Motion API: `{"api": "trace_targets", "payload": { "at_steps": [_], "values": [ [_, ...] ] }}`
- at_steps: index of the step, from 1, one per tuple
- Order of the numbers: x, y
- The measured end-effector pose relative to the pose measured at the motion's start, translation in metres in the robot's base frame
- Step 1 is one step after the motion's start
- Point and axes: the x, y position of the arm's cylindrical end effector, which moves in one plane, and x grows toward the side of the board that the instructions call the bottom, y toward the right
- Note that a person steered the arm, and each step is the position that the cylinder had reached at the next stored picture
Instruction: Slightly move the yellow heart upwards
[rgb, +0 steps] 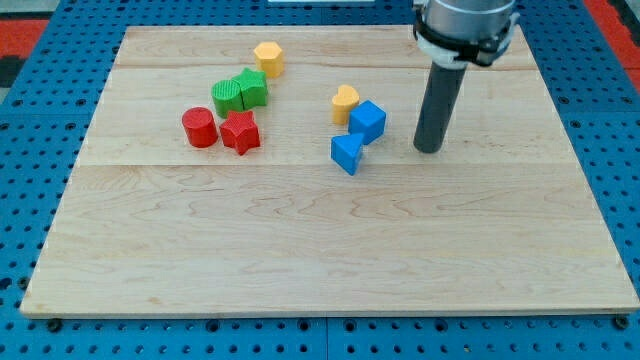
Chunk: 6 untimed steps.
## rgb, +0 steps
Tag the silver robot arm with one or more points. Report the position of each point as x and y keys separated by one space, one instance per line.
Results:
x=456 y=33

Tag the yellow heart block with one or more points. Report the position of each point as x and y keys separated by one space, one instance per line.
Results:
x=343 y=102

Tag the blue triangle block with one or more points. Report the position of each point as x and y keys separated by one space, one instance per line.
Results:
x=346 y=151

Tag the blue cube block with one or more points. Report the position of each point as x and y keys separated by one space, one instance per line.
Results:
x=369 y=120

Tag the red star block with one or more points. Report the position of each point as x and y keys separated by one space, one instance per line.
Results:
x=240 y=131

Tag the green star block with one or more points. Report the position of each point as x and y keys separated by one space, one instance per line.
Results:
x=253 y=88

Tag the green cylinder block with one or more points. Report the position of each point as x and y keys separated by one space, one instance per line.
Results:
x=227 y=96

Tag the red cylinder block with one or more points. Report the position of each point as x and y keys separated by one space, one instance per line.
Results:
x=199 y=126

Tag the yellow hexagon block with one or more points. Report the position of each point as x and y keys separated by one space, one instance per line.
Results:
x=269 y=58

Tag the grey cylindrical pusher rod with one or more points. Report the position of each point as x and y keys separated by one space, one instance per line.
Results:
x=441 y=93

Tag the light wooden board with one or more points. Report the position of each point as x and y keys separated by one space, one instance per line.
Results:
x=500 y=221

